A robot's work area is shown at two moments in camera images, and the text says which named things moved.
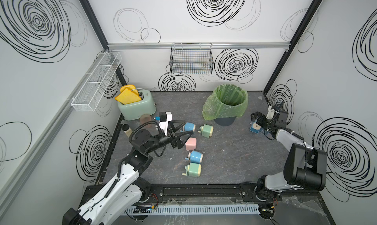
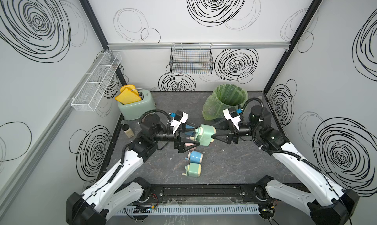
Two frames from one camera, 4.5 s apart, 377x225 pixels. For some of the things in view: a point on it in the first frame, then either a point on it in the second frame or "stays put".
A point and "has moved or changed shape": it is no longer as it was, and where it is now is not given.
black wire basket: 191,58 stays put
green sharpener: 206,130 has moved or changed shape
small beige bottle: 126,128 stays put
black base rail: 239,193 stays put
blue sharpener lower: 195,156 stays put
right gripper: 259,121 to 229,136
